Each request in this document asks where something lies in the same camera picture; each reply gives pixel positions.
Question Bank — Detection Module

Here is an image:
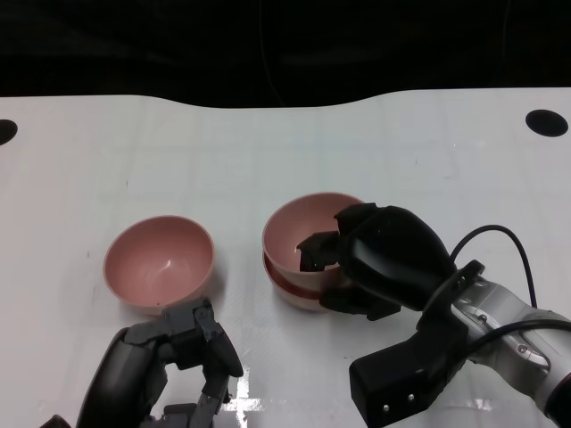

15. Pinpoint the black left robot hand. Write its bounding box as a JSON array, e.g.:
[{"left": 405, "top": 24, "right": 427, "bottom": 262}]
[{"left": 75, "top": 299, "right": 244, "bottom": 428}]

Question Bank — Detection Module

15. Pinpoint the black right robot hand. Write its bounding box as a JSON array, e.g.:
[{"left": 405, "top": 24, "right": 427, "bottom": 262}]
[{"left": 296, "top": 202, "right": 459, "bottom": 322}]

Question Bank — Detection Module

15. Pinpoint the pink plastic bowl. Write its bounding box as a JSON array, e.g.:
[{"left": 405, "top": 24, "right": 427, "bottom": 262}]
[
  {"left": 103, "top": 215, "right": 216, "bottom": 318},
  {"left": 262, "top": 253, "right": 343, "bottom": 314},
  {"left": 261, "top": 192, "right": 372, "bottom": 294}
]

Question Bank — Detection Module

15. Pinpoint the black round table grommet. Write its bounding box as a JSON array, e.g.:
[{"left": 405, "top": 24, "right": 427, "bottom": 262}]
[
  {"left": 525, "top": 109, "right": 569, "bottom": 138},
  {"left": 0, "top": 119, "right": 19, "bottom": 147}
]

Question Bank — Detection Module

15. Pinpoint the black backdrop cloth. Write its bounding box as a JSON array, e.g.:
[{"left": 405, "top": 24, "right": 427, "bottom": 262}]
[{"left": 0, "top": 0, "right": 571, "bottom": 111}]

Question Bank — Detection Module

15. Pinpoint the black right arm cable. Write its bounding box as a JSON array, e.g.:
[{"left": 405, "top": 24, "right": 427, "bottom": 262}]
[{"left": 448, "top": 224, "right": 571, "bottom": 358}]

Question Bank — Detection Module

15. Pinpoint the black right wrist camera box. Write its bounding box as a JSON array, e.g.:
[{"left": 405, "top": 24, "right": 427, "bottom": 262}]
[{"left": 349, "top": 260, "right": 487, "bottom": 423}]

